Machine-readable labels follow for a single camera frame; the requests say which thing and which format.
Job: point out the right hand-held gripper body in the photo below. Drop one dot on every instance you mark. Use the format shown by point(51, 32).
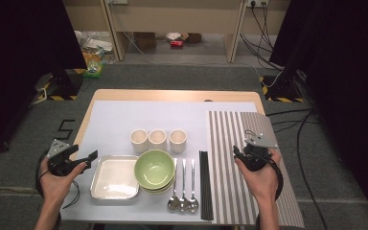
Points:
point(257, 156)

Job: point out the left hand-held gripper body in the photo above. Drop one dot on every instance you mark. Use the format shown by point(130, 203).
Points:
point(60, 159)

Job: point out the white square plate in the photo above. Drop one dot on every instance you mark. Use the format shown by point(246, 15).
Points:
point(115, 177)

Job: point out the cream ceramic cup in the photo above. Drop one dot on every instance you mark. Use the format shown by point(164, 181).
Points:
point(178, 140)
point(139, 140)
point(157, 139)

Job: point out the person's right hand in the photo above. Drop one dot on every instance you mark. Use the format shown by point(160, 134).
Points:
point(265, 183)

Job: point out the person's left hand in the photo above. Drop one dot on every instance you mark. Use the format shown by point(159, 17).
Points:
point(59, 188)

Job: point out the grey white striped placemat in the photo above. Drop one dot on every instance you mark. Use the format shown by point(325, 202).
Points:
point(233, 198)

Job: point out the bundle of black chopsticks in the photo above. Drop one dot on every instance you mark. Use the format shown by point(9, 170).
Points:
point(206, 185)

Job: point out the dark table grommet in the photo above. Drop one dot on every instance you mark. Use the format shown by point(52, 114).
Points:
point(208, 100)

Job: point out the pale lilac table mat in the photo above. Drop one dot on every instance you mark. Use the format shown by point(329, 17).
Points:
point(147, 118)

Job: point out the black stand base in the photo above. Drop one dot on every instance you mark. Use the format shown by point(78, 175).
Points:
point(282, 87)
point(64, 84)

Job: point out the green packet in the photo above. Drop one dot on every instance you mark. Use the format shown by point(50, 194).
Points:
point(94, 72)

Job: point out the orange packet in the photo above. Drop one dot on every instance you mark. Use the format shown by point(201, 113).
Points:
point(91, 57)

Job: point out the clear plastic bag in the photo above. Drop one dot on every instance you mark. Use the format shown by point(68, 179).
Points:
point(97, 43)

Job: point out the black curtain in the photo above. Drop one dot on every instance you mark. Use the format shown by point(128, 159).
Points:
point(348, 64)
point(16, 51)

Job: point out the small open cardboard box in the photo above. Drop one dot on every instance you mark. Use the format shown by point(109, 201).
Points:
point(192, 37)

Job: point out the red box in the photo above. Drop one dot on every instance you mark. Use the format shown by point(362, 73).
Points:
point(176, 44)

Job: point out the brown cardboard box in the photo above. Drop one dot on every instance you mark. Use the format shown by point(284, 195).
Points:
point(144, 41)

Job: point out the white crumpled wrapper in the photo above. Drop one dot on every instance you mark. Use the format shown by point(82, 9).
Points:
point(173, 36)

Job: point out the beige wooden desk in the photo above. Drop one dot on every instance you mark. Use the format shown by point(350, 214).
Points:
point(172, 16)

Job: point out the white wall socket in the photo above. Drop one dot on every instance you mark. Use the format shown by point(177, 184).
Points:
point(257, 3)

